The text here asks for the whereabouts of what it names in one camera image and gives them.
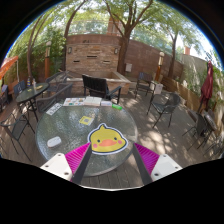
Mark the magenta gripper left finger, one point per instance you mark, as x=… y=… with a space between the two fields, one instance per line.
x=70 y=166

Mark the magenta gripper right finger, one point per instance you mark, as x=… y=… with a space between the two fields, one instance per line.
x=153 y=166

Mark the green small box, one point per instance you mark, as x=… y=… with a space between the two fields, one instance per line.
x=116 y=107

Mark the colourful printed sheet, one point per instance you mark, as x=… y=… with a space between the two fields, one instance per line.
x=74 y=102

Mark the small round side table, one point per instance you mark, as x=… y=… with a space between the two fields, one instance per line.
x=29 y=95

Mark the orange patio umbrella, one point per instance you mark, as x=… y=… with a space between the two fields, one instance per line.
x=7 y=63

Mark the dark metal mesh chair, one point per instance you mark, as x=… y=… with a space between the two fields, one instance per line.
x=63 y=91

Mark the white open book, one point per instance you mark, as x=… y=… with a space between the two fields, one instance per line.
x=93 y=101

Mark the metal chair far right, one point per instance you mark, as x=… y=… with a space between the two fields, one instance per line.
x=204 y=127

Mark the black metal chair background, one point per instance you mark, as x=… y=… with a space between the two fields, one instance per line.
x=145 y=83

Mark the black metal chair left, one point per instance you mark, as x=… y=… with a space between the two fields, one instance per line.
x=15 y=128

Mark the white patterned card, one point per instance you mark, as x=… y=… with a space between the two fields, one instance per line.
x=54 y=108

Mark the black wooden patio chair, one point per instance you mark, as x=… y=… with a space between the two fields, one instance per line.
x=98 y=87

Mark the yellow sticky note card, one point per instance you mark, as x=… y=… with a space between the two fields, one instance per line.
x=86 y=120

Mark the closed maroon patio umbrella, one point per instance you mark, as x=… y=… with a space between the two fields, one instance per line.
x=207 y=87

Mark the round glass patio table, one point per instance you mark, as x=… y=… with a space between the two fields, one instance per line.
x=65 y=124

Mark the grey metal chair right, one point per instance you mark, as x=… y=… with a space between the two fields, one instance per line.
x=172 y=101

